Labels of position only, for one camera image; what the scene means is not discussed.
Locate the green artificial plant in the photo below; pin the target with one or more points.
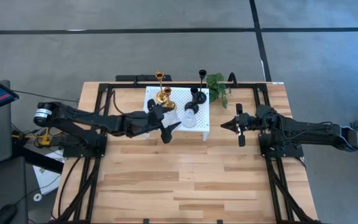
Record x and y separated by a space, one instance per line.
217 88

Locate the clear glass candle holder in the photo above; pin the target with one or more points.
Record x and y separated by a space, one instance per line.
172 117
190 119

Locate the short gold candlestick holder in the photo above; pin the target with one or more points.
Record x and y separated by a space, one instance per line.
170 105

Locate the black computer mouse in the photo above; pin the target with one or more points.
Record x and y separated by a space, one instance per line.
3 214

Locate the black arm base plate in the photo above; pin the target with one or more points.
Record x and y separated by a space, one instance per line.
70 152
291 153

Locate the white tape roll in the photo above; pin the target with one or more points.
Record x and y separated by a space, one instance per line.
35 197

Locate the yellow clamp tool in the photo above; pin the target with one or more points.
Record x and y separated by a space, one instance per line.
45 140

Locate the white dotted mat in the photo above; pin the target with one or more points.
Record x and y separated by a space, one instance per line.
180 98

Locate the black hook clamp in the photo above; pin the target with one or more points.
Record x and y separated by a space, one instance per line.
232 74

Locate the white label sticker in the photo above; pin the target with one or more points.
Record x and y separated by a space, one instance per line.
277 83

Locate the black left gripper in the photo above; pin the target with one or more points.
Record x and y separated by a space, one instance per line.
138 124

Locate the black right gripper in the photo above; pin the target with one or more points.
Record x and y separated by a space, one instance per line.
259 121

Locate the short black candlestick holder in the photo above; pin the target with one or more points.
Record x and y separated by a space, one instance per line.
191 107

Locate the black stand beam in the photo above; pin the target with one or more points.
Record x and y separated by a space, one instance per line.
39 160

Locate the white paper sheet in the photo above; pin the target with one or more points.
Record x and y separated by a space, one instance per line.
47 180

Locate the black aluminium table frame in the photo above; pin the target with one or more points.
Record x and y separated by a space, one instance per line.
126 84

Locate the tall black candlestick holder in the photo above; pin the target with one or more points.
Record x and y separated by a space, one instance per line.
200 97

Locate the tall gold candlestick holder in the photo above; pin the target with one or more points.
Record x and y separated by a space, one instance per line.
161 98

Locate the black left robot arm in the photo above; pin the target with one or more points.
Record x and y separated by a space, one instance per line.
82 116

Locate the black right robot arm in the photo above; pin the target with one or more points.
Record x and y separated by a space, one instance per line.
315 132

